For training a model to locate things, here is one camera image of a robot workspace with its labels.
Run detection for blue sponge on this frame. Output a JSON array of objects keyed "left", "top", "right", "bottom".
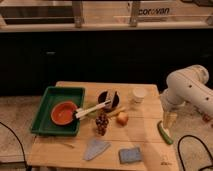
[{"left": 118, "top": 147, "right": 142, "bottom": 164}]

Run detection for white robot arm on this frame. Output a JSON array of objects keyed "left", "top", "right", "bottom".
[{"left": 160, "top": 65, "right": 213, "bottom": 128}]

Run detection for white paper cup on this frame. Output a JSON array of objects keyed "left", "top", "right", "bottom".
[{"left": 132, "top": 88, "right": 147, "bottom": 103}]

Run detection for green cucumber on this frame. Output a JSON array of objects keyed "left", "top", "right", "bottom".
[{"left": 157, "top": 121, "right": 173, "bottom": 145}]

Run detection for yellow banana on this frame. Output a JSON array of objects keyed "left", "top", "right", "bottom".
[{"left": 107, "top": 107, "right": 126, "bottom": 118}]

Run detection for wooden block in bowl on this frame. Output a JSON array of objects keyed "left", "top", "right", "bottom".
[{"left": 106, "top": 90, "right": 116, "bottom": 104}]

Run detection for bunch of dark grapes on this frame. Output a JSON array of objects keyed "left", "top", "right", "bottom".
[{"left": 95, "top": 114, "right": 109, "bottom": 135}]

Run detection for black bowl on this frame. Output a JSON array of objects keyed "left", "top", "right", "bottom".
[{"left": 98, "top": 90, "right": 119, "bottom": 111}]

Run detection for grey cloth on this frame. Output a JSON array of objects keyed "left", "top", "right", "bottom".
[{"left": 83, "top": 138, "right": 110, "bottom": 161}]

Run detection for green leafy vegetable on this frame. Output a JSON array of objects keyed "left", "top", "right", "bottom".
[{"left": 82, "top": 104, "right": 98, "bottom": 117}]

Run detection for orange bowl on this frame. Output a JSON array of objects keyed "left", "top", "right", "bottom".
[{"left": 51, "top": 101, "right": 77, "bottom": 126}]

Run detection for green plastic tray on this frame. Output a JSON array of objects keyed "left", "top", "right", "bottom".
[{"left": 30, "top": 86, "right": 85, "bottom": 136}]

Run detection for black cable right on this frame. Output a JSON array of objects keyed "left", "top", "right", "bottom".
[{"left": 176, "top": 134, "right": 213, "bottom": 171}]

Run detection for black cable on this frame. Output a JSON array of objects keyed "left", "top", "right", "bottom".
[
  {"left": 176, "top": 134, "right": 213, "bottom": 171},
  {"left": 0, "top": 121, "right": 33, "bottom": 171}
]

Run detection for white handled brush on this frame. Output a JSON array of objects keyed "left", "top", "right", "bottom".
[{"left": 74, "top": 100, "right": 111, "bottom": 119}]

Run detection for black cable left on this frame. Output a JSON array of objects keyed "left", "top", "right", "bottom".
[{"left": 0, "top": 121, "right": 33, "bottom": 171}]

